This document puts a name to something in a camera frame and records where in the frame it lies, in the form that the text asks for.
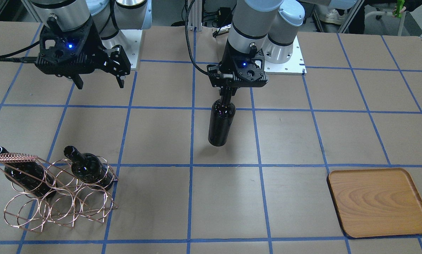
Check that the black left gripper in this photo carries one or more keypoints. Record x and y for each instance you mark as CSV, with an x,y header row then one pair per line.
x,y
226,94

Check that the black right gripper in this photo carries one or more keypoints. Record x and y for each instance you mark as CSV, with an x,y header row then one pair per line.
x,y
97,43

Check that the dark wine bottle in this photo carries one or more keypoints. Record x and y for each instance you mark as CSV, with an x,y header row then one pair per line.
x,y
29,175
89,169
220,122

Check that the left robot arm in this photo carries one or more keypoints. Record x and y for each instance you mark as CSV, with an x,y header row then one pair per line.
x,y
261,31

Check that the wooden tray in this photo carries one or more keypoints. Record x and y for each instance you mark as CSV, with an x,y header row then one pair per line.
x,y
376,202

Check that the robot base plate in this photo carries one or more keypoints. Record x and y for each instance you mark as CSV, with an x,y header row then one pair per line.
x,y
131,41
288,60

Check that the aluminium frame post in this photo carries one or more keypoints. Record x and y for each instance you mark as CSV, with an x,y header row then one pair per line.
x,y
195,16

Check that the copper wire bottle basket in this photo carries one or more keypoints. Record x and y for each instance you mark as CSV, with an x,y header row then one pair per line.
x,y
67,199

